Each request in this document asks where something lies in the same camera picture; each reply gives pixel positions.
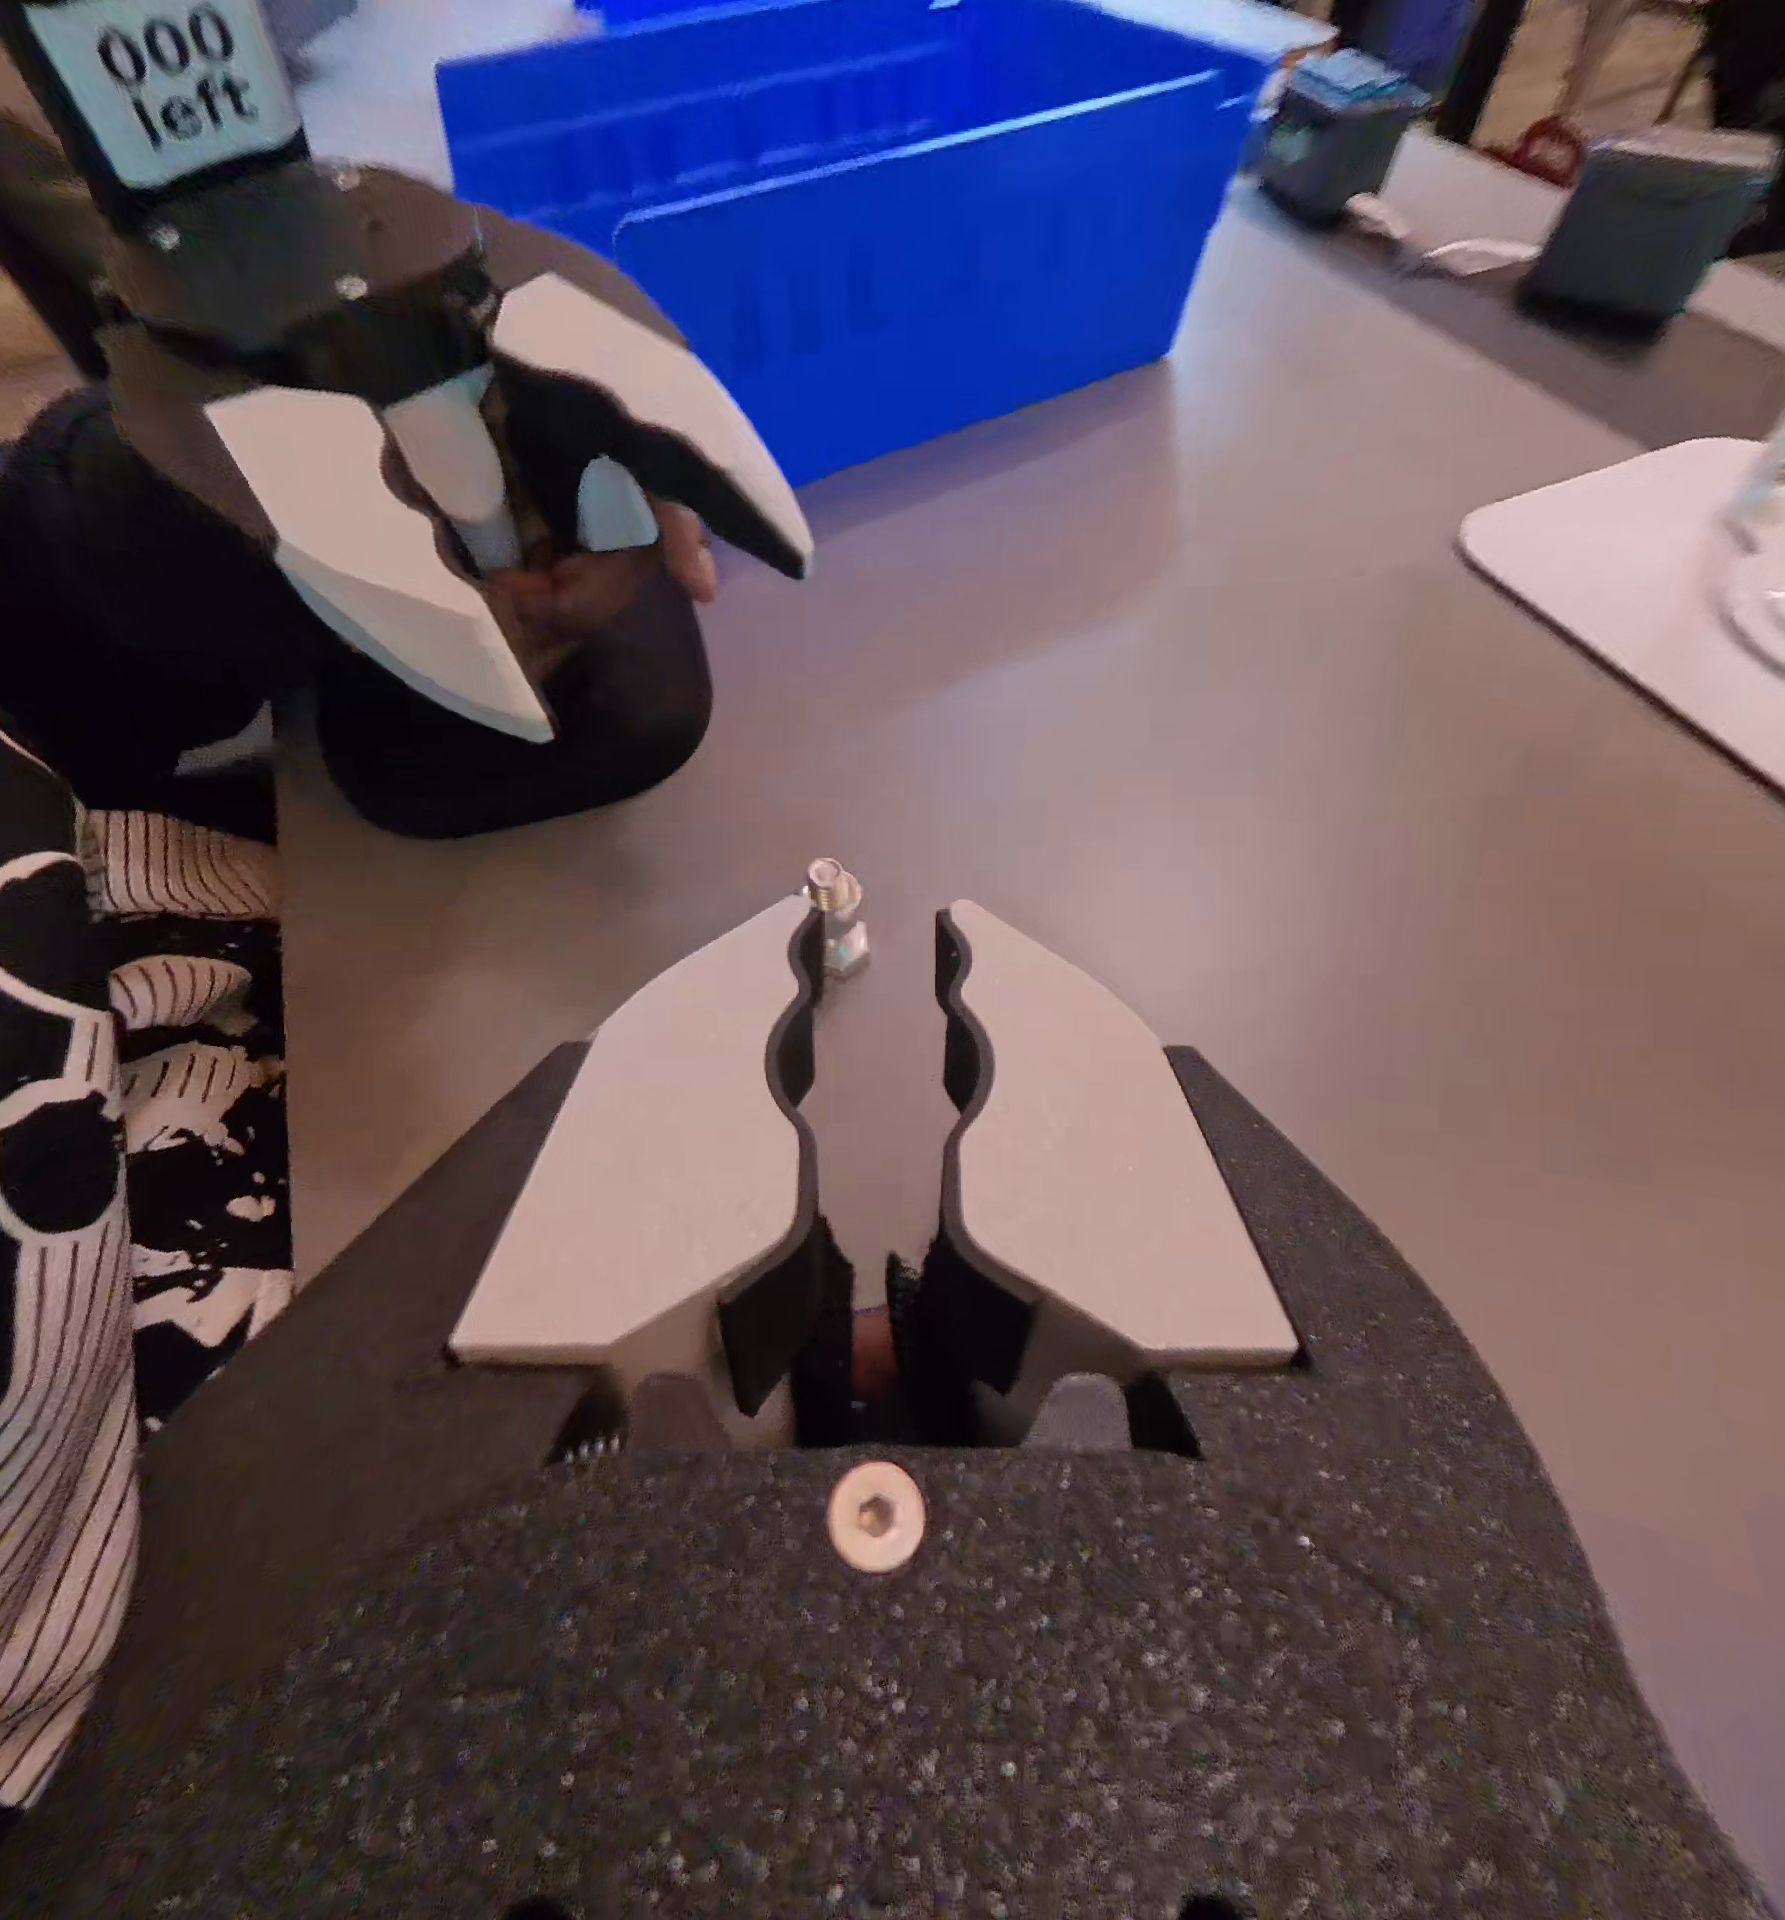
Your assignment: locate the large steel bolt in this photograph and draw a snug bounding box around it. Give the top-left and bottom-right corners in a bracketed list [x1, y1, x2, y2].
[797, 857, 872, 988]

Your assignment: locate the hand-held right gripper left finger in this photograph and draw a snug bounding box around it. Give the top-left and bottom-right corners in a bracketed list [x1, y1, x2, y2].
[446, 895, 856, 1419]

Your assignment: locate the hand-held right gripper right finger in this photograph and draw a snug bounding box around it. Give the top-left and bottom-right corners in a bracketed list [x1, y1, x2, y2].
[924, 895, 1307, 1419]

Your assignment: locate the grey teal case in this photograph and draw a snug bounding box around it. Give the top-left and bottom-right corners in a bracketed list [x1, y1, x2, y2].
[1518, 124, 1785, 324]

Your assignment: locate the person's left hand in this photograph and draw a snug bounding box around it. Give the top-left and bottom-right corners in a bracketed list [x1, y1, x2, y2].
[493, 502, 721, 684]

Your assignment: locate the white cable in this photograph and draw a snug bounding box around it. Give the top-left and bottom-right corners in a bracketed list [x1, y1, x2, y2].
[1341, 192, 1543, 281]

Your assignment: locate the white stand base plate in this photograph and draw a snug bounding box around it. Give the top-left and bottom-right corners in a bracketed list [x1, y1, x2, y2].
[1459, 316, 1785, 842]

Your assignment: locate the dark charger case with batteries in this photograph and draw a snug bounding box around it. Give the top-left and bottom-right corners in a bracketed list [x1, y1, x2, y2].
[1260, 47, 1440, 233]

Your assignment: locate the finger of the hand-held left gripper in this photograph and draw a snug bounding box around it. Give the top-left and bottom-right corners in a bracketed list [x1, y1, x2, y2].
[493, 268, 814, 584]
[206, 382, 556, 743]

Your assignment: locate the person's left forearm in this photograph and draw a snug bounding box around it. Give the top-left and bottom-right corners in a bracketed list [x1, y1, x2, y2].
[0, 382, 333, 818]

